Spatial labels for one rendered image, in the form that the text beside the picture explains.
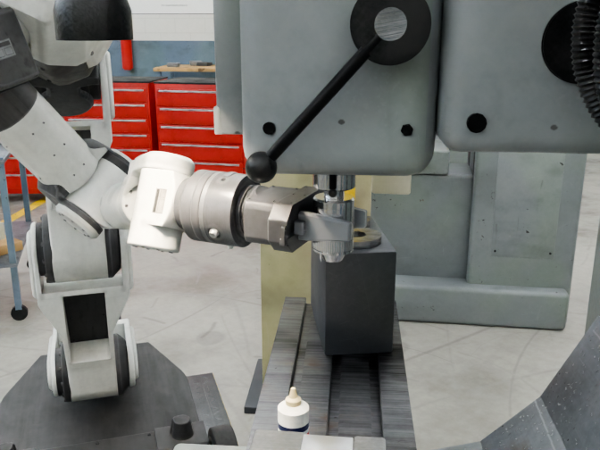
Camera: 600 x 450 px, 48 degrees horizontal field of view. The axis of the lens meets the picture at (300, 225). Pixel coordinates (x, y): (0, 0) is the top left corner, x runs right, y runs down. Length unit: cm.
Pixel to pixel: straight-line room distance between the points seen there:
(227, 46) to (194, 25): 927
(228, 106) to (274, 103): 10
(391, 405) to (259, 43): 62
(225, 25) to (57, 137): 40
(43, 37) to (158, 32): 910
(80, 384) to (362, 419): 79
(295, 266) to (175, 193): 183
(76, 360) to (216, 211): 86
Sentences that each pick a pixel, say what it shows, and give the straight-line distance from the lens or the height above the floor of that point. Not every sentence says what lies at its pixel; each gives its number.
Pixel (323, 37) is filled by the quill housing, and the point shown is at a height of 144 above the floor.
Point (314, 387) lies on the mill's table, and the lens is 110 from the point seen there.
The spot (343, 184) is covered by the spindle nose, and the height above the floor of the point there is 129.
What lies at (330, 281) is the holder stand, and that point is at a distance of 114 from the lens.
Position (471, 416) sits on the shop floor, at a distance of 280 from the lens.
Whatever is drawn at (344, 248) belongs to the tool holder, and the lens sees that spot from 76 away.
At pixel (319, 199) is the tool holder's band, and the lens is 75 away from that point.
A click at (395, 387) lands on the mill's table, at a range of 111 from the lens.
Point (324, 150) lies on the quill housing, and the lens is 65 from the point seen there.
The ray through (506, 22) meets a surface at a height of 146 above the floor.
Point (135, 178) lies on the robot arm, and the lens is 93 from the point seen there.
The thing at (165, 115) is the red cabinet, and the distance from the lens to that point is 552.
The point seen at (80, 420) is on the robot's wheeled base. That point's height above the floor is 57.
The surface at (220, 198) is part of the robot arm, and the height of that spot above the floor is 126.
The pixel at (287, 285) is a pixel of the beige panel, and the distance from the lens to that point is 266.
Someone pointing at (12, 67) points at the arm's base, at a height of 140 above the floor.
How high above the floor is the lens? 146
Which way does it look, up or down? 17 degrees down
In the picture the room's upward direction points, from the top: straight up
